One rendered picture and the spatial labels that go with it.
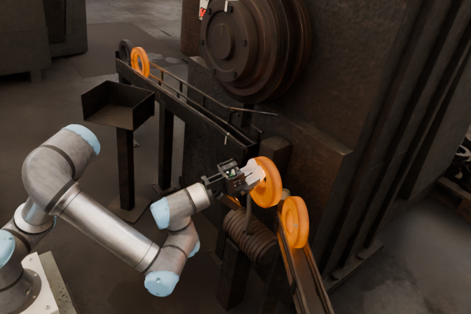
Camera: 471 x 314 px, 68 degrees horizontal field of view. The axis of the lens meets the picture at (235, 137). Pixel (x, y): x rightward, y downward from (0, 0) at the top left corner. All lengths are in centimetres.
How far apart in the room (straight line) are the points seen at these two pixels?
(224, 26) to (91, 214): 72
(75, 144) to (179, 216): 33
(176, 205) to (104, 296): 91
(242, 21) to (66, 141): 63
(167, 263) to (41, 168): 38
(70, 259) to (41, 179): 106
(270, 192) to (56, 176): 57
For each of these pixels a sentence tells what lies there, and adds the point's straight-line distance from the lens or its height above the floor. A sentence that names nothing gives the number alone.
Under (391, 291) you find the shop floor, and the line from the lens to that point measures 209.
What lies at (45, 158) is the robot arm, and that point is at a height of 94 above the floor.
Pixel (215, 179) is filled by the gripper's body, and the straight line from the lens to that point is 99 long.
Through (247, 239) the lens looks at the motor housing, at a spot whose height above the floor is 51.
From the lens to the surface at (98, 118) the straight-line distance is 180.
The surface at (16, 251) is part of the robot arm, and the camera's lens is 130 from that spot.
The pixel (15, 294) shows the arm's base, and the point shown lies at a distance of 137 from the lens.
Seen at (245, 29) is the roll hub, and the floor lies 119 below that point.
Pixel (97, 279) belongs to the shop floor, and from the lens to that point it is 186.
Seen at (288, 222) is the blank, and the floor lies 68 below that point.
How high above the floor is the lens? 148
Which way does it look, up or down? 32 degrees down
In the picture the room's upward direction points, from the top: 9 degrees clockwise
